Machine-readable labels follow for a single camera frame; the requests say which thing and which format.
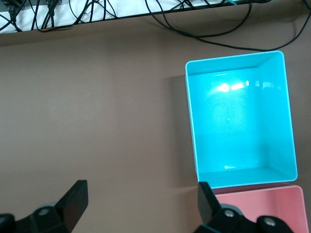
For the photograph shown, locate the blue plastic bin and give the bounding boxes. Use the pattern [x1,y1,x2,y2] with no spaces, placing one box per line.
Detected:
[185,50,298,189]

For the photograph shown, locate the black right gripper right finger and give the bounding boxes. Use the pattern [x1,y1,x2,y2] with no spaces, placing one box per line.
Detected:
[196,182,294,233]

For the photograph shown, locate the pink plastic bin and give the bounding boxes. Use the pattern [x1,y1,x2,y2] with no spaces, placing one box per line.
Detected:
[212,185,306,233]

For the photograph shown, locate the black cable on table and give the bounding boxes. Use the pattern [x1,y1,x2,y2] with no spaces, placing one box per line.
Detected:
[145,0,311,52]
[160,0,252,38]

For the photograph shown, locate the brown table cover sheet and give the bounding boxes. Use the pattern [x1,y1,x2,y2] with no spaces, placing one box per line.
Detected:
[0,4,311,233]

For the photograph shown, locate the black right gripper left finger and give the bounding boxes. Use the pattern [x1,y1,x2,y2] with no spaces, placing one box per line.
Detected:
[0,179,89,233]

